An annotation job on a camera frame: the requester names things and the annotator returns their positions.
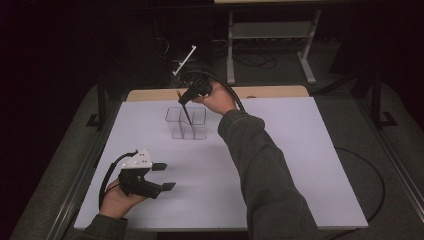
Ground grey metal stand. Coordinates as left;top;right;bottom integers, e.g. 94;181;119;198
226;9;323;86

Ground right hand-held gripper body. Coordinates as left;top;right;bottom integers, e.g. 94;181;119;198
179;72;214;96

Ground metal rail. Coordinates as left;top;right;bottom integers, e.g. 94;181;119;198
46;106;123;240
354;98;424;209

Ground white rod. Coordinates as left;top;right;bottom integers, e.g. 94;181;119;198
172;44;198;77

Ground clear acrylic organizer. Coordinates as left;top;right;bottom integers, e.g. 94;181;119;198
164;106;208;141

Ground person's left hand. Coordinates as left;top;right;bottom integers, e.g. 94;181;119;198
99;178;148;220

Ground small makeup brush dark handle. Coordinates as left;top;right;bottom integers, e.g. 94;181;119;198
176;89;194;127

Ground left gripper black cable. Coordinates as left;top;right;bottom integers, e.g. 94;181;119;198
98;150;139;210

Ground wooden table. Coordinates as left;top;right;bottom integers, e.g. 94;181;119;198
125;85;310;103

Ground black floor cables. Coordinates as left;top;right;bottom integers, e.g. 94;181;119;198
233;52;278;70

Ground thin black cable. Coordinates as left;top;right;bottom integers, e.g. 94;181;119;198
324;145;387;240

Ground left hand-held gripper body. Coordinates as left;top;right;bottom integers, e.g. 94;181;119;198
118;148;164;200

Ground black stand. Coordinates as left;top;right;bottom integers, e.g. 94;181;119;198
86;79;108;129
371;71;399;129

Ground person's right hand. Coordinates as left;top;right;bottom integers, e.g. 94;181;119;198
192;81;238;117

